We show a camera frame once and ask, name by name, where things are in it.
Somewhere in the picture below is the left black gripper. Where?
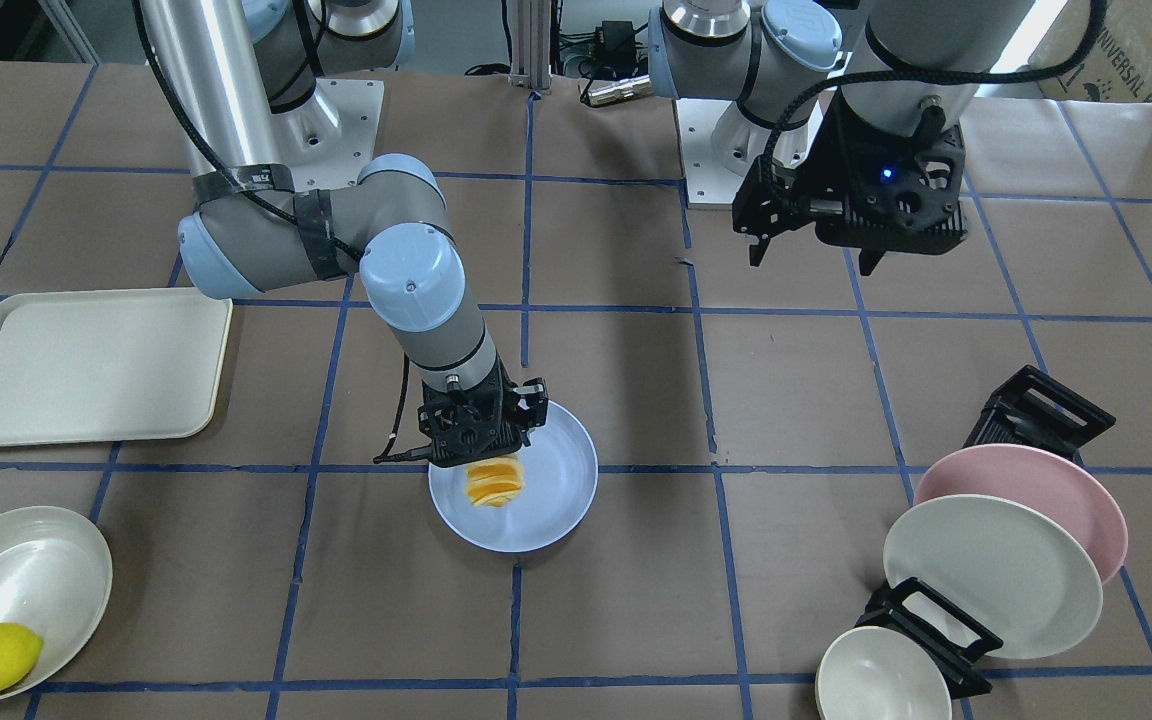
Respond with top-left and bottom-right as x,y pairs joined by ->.
732,92 -> 967,276

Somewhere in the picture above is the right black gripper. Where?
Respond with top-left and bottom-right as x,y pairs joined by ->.
372,376 -> 550,468

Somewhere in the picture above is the orange striped bread roll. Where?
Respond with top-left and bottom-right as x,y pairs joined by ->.
465,454 -> 525,507

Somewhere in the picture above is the blue plate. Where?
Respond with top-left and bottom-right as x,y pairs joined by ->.
429,401 -> 598,553

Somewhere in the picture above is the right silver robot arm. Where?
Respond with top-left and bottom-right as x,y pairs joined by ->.
132,1 -> 550,468

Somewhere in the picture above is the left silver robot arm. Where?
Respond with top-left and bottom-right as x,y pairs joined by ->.
646,1 -> 1030,275

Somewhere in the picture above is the pink plate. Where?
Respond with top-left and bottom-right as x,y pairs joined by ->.
914,444 -> 1129,584

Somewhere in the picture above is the cream white plate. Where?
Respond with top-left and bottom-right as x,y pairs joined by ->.
882,495 -> 1105,660

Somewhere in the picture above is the silver metal cylinder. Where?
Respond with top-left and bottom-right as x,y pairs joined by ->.
582,76 -> 655,108

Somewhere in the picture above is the black power adapter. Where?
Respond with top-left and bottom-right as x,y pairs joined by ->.
589,20 -> 639,79

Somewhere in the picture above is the black dish rack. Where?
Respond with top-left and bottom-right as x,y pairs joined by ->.
858,365 -> 1115,700

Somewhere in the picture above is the cardboard box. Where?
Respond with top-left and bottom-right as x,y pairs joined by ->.
1038,1 -> 1152,103

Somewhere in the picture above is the white rectangular tray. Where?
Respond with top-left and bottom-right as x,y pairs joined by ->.
0,287 -> 233,447

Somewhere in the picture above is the small cream bowl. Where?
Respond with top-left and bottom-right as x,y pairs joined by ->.
814,626 -> 952,719

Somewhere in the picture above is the white shallow bowl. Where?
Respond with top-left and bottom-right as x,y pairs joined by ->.
0,506 -> 114,700

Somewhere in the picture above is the aluminium frame post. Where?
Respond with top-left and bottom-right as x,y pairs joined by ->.
506,1 -> 556,94

